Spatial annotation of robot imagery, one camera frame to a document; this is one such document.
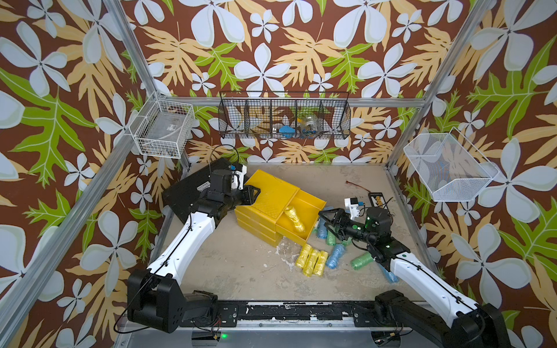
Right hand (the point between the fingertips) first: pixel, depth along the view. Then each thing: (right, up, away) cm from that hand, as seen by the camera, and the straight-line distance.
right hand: (320, 219), depth 76 cm
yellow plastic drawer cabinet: (-14, +3, +1) cm, 15 cm away
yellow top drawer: (-7, +1, +1) cm, 8 cm away
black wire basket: (-13, +45, +22) cm, 51 cm away
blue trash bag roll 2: (+4, -7, +15) cm, 17 cm away
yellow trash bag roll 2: (-5, -17, +10) cm, 20 cm away
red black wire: (+22, +14, +36) cm, 45 cm away
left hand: (-23, +11, +4) cm, 26 cm away
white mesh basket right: (+50, +19, +6) cm, 54 cm away
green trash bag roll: (+8, -11, +15) cm, 20 cm away
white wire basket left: (-62, +35, +10) cm, 72 cm away
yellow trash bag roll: (-8, -2, 0) cm, 9 cm away
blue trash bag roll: (+9, -16, +11) cm, 21 cm away
